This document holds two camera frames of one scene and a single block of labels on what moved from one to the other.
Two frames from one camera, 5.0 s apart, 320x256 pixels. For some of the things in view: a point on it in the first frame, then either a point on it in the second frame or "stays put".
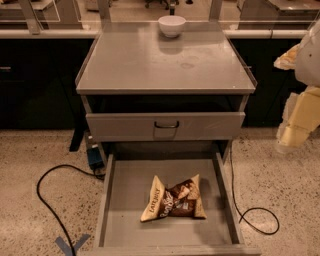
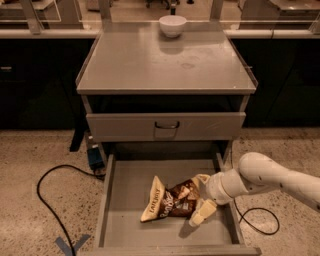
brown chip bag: [182, 200] stays put
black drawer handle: [162, 126] stays put
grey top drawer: [164, 126] stays put
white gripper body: [309, 63] → [214, 189]
